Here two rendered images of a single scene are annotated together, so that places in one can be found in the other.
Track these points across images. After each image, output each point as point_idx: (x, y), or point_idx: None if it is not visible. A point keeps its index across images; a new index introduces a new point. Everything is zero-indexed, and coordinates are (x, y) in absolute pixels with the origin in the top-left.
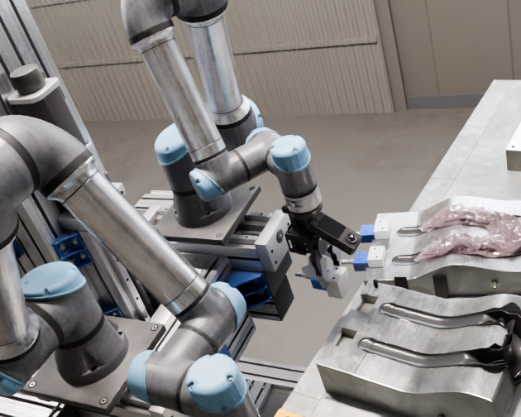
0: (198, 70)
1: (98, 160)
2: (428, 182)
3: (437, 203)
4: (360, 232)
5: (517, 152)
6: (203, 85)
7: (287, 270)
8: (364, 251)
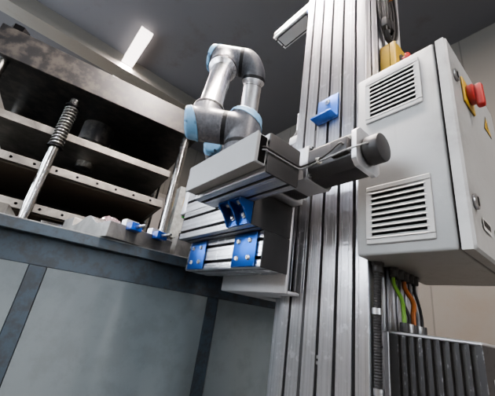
0: (226, 90)
1: (297, 124)
2: (27, 218)
3: (94, 218)
4: (140, 224)
5: (9, 207)
6: (225, 98)
7: (188, 242)
8: (155, 231)
